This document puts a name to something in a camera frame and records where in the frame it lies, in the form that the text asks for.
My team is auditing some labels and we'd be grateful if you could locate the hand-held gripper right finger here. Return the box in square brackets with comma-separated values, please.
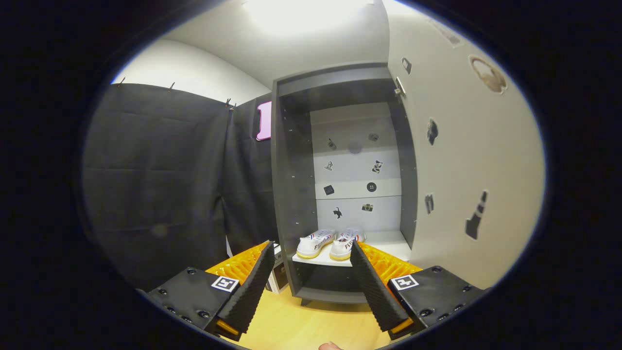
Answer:
[350, 240, 484, 341]

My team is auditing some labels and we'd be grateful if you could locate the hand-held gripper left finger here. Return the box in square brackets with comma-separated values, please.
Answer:
[146, 241, 276, 341]

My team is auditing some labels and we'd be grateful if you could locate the white canvas shoe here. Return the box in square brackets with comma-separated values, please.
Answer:
[329, 228, 366, 262]
[296, 229, 337, 259]

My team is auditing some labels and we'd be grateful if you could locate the black backdrop cloth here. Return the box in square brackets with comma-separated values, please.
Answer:
[80, 83, 280, 292]

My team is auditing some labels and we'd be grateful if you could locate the large ceiling light panel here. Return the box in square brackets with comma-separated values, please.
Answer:
[243, 0, 375, 35]

